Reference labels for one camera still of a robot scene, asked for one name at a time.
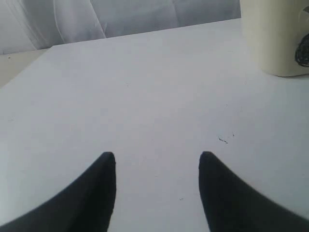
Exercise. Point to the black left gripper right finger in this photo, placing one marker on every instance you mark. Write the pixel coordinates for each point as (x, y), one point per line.
(231, 205)

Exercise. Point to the cream bin with circle mark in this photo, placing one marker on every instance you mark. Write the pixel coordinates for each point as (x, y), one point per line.
(277, 33)

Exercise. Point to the white backdrop curtain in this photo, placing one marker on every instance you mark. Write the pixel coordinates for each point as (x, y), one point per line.
(27, 25)

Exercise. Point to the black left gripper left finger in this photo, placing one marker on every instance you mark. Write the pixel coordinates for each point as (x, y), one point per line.
(86, 205)

